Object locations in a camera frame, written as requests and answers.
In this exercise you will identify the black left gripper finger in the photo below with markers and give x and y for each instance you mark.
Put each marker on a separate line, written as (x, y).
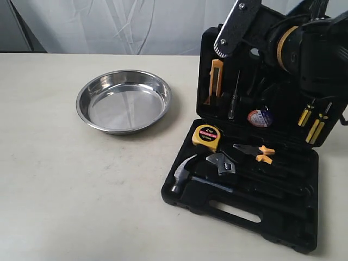
(236, 26)

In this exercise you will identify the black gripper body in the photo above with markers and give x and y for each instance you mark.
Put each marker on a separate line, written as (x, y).
(272, 37)

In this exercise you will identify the black plastic tool case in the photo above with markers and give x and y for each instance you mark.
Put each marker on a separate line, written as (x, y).
(288, 188)

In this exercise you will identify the adjustable wrench black handle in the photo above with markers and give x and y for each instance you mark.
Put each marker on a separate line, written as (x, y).
(223, 164)

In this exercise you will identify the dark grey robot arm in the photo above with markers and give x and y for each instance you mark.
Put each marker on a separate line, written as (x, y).
(304, 48)

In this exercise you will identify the yellow utility knife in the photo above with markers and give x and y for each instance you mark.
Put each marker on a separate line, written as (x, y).
(215, 82)

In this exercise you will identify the roll of electrical tape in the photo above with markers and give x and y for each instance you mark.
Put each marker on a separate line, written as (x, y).
(260, 118)

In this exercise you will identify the yellow black screwdriver left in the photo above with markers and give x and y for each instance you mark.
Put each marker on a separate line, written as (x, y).
(306, 113)

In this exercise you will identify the yellow black screwdriver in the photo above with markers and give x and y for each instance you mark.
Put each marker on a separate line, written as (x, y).
(306, 113)
(318, 125)

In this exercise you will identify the yellow black screwdriver right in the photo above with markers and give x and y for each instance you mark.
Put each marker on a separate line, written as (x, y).
(318, 125)

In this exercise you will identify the yellow tape measure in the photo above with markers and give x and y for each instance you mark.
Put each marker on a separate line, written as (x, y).
(208, 136)

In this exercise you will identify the round stainless steel pan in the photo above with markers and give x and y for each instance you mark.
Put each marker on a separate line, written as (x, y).
(123, 102)

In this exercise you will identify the white wrinkled backdrop curtain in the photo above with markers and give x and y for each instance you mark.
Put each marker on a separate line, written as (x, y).
(122, 27)

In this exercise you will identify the clear handle test screwdriver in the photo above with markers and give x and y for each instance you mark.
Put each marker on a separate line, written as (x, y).
(233, 105)

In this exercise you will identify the yellow handled pliers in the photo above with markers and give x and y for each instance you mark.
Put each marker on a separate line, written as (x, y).
(261, 154)

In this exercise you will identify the claw hammer black handle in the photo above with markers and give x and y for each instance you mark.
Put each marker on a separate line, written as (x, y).
(182, 175)

